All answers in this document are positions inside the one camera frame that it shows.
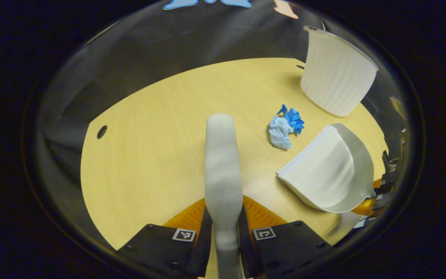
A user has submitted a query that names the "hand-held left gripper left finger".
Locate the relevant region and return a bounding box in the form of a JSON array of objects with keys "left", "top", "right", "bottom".
[{"left": 116, "top": 198, "right": 213, "bottom": 278}]

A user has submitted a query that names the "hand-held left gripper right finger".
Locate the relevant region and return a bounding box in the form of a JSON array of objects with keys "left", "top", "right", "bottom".
[{"left": 238, "top": 195, "right": 335, "bottom": 279}]

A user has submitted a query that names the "white dustpan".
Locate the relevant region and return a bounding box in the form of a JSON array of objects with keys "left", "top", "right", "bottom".
[{"left": 276, "top": 123, "right": 376, "bottom": 214}]

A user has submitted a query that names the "small white broom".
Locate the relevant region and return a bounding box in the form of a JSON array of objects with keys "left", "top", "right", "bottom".
[{"left": 204, "top": 113, "right": 244, "bottom": 279}]

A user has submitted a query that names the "light blue paper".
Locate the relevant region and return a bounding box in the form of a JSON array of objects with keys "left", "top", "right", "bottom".
[{"left": 268, "top": 115, "right": 295, "bottom": 150}]

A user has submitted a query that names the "white ribbed garbage bin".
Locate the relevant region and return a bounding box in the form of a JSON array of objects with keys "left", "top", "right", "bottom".
[{"left": 300, "top": 26, "right": 379, "bottom": 117}]

